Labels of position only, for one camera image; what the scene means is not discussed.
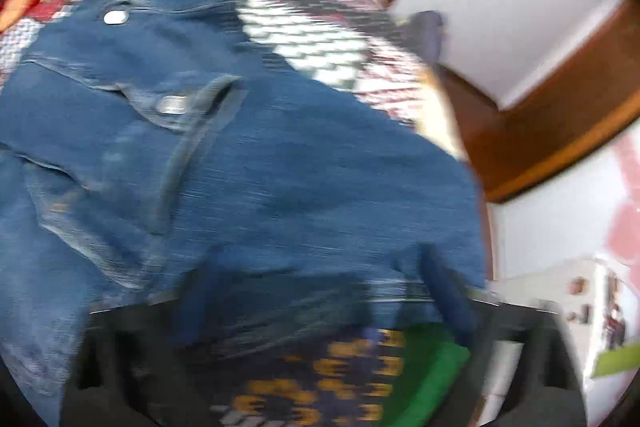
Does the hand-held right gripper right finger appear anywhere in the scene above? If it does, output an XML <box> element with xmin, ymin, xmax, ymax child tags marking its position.
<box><xmin>421</xmin><ymin>251</ymin><xmax>589</xmax><ymax>427</ymax></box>

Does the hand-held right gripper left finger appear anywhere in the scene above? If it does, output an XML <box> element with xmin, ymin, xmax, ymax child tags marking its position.
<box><xmin>60</xmin><ymin>268</ymin><xmax>217</xmax><ymax>427</ymax></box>

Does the blue denim jacket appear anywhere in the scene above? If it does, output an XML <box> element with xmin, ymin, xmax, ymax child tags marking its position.
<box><xmin>0</xmin><ymin>0</ymin><xmax>489</xmax><ymax>400</ymax></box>

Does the white shelf with small items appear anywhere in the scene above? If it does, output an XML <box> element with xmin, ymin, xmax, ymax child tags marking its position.
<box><xmin>495</xmin><ymin>256</ymin><xmax>632</xmax><ymax>413</ymax></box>

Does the light green sheet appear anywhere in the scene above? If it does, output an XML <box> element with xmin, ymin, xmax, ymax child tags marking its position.
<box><xmin>591</xmin><ymin>346</ymin><xmax>637</xmax><ymax>379</ymax></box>

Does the patchwork printed blanket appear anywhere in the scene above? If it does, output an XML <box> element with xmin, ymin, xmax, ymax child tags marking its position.
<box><xmin>0</xmin><ymin>0</ymin><xmax>473</xmax><ymax>427</ymax></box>

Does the pink wall decoration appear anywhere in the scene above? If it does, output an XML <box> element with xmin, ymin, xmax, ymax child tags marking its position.
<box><xmin>604</xmin><ymin>131</ymin><xmax>640</xmax><ymax>269</ymax></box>

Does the brown wooden door frame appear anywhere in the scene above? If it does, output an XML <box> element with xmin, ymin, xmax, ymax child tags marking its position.
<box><xmin>439</xmin><ymin>0</ymin><xmax>640</xmax><ymax>204</ymax></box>

